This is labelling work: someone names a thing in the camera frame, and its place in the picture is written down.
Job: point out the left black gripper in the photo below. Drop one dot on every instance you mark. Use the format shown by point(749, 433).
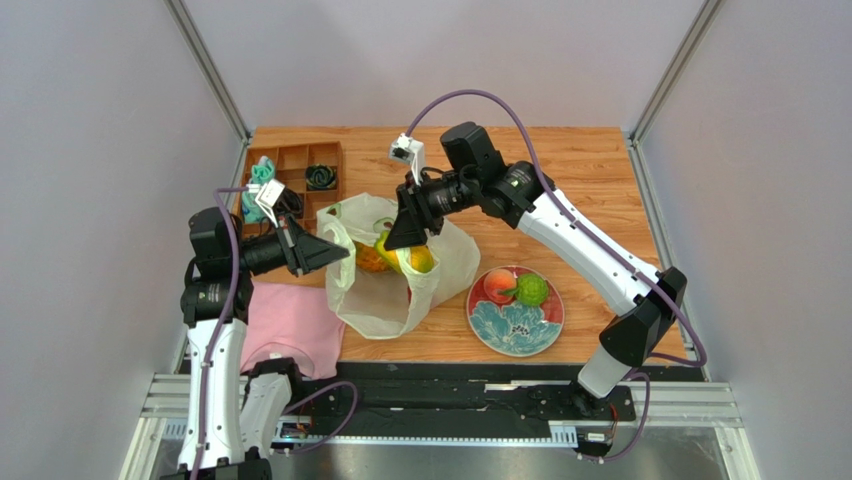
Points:
point(302, 252)

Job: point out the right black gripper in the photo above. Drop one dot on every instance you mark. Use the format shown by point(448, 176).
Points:
point(409, 207)

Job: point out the fake papaya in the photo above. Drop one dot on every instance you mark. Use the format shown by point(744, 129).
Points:
point(419, 257)

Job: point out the fake pineapple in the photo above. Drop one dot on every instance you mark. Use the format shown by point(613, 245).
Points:
point(368, 259)

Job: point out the avocado print plastic bag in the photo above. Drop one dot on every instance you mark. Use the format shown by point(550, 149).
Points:
point(382, 306)

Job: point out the fake peach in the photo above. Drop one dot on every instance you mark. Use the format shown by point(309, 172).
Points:
point(499, 285)

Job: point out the green custard apple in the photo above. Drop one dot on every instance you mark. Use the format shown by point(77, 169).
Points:
point(530, 289)

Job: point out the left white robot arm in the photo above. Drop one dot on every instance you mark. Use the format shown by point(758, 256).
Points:
point(229, 434)

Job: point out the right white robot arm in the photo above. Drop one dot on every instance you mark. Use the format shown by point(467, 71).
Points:
point(643, 298)

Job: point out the black rolled sock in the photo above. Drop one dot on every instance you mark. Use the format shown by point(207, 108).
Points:
point(291, 202)

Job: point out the pink folded cloth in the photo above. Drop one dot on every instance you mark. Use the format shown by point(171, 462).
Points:
point(292, 321)

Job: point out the teal rolled sock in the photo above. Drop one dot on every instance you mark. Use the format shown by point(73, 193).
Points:
point(251, 212)
point(262, 172)

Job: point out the dark rolled sock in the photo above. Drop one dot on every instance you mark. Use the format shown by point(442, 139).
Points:
point(320, 177)

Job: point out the wooden divider tray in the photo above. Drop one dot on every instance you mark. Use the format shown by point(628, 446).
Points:
point(291, 161)

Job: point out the red teal floral plate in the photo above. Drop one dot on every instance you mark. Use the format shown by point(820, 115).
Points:
point(514, 329)

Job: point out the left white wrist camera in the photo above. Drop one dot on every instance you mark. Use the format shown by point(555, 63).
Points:
point(265, 198)

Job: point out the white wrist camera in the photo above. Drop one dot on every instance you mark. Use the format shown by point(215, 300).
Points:
point(410, 151)
point(265, 198)

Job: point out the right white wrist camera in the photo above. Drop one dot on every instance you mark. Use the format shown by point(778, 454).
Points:
point(410, 151)

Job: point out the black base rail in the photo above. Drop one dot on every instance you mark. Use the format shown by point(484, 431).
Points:
point(452, 401)

